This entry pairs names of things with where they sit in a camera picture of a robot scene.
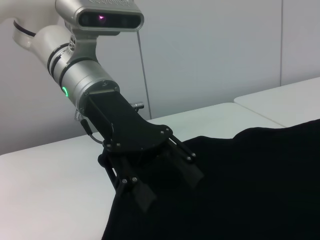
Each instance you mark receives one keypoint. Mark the black t-shirt with white print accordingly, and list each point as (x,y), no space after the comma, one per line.
(250,187)

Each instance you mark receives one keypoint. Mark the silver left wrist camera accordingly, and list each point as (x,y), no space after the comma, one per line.
(110,20)

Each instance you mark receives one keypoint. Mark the silver left camera mount bracket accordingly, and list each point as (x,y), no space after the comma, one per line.
(85,47)

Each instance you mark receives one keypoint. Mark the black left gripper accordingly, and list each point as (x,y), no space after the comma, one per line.
(130,135)

